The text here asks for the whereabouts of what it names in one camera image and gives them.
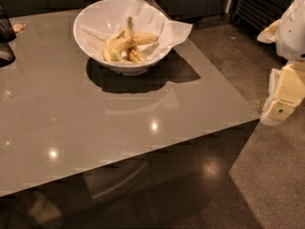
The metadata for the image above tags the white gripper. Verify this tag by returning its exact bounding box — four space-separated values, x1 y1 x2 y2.
257 0 305 126

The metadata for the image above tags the dark slatted appliance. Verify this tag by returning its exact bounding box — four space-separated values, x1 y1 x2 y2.
228 0 293 31

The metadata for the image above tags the white ceramic bowl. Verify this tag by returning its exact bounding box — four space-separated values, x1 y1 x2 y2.
73 0 173 75

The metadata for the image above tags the yellow banana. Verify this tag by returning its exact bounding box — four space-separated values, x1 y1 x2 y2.
125 16 147 63
111 32 158 62
102 29 125 62

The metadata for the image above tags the white paper napkin liner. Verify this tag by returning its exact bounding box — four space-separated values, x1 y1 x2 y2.
73 0 193 62

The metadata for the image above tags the black mesh object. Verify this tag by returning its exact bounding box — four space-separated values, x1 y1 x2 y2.
0 4 16 67

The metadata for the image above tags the small crumpled wrapper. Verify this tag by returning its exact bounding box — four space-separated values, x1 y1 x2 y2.
12 23 26 32

